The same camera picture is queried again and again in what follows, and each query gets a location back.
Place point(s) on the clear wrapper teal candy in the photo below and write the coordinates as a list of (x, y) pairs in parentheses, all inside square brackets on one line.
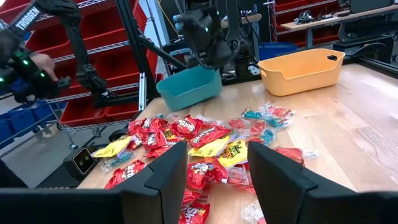
[(252, 114), (276, 123), (267, 136), (118, 160)]

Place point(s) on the red Skittles bag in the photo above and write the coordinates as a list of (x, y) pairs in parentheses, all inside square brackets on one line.
[(154, 124), (136, 126), (189, 196), (135, 142), (209, 135), (158, 151), (124, 174), (203, 172), (194, 213), (188, 124), (155, 140)]

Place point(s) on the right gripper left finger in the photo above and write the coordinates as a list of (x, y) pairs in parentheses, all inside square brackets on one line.
[(140, 202)]

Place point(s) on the blue storage bin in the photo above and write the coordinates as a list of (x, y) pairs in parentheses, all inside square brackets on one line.
[(276, 49), (46, 112), (21, 121)]

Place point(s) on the wooden workbench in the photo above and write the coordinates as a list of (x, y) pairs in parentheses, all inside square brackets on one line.
[(342, 17)]

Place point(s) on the yellow plastic basket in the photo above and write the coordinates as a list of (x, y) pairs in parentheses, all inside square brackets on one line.
[(298, 77)]

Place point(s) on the yellow candy bag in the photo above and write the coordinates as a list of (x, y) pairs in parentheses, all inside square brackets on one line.
[(169, 134), (112, 147), (210, 148)]

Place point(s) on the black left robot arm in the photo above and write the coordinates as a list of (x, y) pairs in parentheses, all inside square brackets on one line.
[(233, 18)]

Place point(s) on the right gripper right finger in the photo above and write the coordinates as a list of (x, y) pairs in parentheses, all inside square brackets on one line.
[(280, 193)]

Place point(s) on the red storage bin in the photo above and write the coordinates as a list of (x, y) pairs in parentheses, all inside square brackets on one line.
[(122, 111), (118, 70), (81, 112), (11, 7), (105, 21), (46, 42)]

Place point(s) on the yellow Sour Patch bag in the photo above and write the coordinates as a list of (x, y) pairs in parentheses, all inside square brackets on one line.
[(234, 153)]

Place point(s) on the black table-level camera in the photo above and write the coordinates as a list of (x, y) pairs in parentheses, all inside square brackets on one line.
[(82, 161)]

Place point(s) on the person's hand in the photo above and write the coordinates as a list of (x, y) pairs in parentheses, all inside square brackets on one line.
[(43, 63)]

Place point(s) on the teal plastic basket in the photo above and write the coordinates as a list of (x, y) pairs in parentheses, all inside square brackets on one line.
[(186, 90)]

